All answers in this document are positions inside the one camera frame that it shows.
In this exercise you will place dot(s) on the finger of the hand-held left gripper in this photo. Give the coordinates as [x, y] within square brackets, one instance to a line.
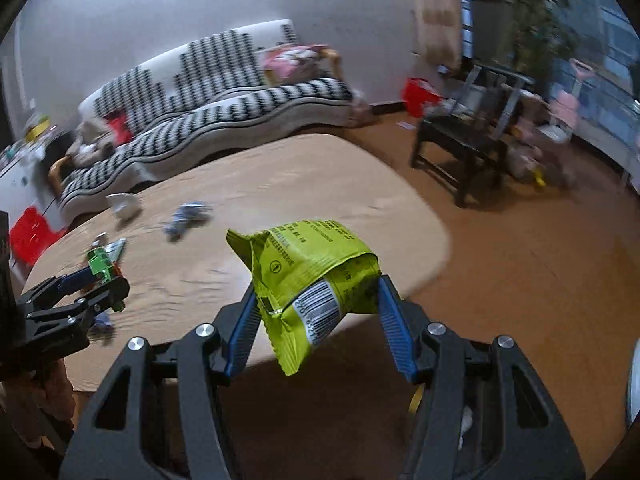
[100, 300]
[75, 279]

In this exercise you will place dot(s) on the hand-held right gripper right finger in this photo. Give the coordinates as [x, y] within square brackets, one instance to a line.
[397, 325]

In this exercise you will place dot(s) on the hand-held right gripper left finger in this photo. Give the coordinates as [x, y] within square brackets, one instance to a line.
[242, 330]

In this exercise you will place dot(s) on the small green white carton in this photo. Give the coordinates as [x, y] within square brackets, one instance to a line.
[100, 260]

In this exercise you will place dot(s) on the green snack bag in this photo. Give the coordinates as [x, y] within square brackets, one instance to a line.
[300, 270]

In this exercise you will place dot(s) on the person's left hand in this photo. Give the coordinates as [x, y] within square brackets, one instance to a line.
[52, 400]

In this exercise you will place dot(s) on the grey blue crumpled wrapper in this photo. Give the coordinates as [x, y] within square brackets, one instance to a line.
[102, 321]

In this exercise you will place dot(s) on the red plastic chair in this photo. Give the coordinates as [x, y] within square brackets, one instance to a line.
[30, 235]

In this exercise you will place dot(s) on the white cabinet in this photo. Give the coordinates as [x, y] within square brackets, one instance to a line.
[15, 185]

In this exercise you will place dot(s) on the cluster of small bottles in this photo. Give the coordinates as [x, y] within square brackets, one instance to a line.
[10, 152]

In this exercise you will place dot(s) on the blue white crumpled paper ball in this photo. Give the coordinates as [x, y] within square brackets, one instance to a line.
[187, 215]

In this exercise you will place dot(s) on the brown plush toy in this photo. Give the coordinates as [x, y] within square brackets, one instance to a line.
[87, 147]

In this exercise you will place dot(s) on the yellow box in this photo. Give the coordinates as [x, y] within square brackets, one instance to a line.
[37, 132]

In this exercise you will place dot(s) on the red cushion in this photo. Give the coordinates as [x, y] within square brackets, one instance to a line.
[119, 130]

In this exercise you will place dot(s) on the black chair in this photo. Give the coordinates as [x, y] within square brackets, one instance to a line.
[460, 140]

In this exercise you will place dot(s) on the black white striped sofa cover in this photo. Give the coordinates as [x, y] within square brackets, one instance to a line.
[200, 125]

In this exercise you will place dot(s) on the stuffed toy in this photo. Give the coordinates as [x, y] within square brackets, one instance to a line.
[525, 160]

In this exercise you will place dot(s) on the red bucket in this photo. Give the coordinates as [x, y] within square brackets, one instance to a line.
[417, 97]

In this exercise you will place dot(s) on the white rounded object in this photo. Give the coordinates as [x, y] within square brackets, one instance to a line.
[634, 385]

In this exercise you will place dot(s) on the pink printed pillow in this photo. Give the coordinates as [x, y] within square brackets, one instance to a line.
[290, 60]

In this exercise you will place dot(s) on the pink plastic toy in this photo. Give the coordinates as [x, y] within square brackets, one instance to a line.
[567, 105]

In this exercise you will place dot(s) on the beige patterned curtain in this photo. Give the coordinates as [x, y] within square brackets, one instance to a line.
[435, 15]

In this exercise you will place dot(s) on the window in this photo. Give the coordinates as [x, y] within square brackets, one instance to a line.
[615, 60]

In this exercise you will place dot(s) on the wooden frame sofa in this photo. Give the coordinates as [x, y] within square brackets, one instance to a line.
[335, 62]

